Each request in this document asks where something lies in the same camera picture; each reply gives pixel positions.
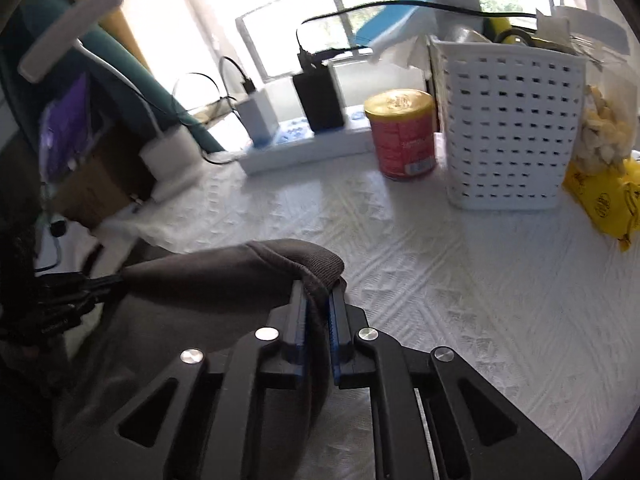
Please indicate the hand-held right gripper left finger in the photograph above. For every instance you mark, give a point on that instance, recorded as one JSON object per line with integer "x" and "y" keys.
{"x": 298, "y": 310}

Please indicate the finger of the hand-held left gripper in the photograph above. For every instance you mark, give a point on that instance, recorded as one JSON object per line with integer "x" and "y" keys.
{"x": 80, "y": 287}

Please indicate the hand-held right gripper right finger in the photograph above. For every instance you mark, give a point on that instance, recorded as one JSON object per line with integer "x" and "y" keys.
{"x": 334, "y": 340}

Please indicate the dark brown shirt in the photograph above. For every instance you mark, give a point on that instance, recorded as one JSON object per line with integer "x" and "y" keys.
{"x": 210, "y": 280}

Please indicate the cardboard box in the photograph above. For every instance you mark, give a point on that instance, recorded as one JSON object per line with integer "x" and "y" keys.
{"x": 100, "y": 185}

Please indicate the white textured tablecloth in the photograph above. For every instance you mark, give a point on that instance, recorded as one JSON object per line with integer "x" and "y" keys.
{"x": 450, "y": 285}

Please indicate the white desk lamp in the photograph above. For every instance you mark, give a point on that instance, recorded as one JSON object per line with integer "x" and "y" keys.
{"x": 170, "y": 160}

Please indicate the tablet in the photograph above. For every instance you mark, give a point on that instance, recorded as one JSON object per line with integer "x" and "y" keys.
{"x": 65, "y": 127}

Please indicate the white power strip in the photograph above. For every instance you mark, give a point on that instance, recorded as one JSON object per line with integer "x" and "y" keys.
{"x": 320, "y": 145}

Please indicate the white charger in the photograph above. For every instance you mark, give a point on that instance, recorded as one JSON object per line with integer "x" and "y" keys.
{"x": 257, "y": 117}

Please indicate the red can yellow lid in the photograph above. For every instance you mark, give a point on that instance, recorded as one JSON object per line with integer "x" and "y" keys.
{"x": 402, "y": 135}

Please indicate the teal curtain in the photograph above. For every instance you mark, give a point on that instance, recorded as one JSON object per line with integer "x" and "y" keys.
{"x": 150, "y": 90}

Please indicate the black charger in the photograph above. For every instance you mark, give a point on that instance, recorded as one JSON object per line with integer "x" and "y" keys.
{"x": 320, "y": 100}

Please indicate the yellow curtain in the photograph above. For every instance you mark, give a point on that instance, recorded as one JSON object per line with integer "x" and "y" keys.
{"x": 115, "y": 20}

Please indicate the white plastic basket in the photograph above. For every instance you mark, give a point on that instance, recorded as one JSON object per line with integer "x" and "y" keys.
{"x": 505, "y": 125}

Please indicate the yellow packet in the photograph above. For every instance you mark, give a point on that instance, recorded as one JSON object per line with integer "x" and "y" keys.
{"x": 607, "y": 200}

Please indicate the clear snack jar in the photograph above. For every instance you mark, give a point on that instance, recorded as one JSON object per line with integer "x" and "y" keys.
{"x": 607, "y": 120}

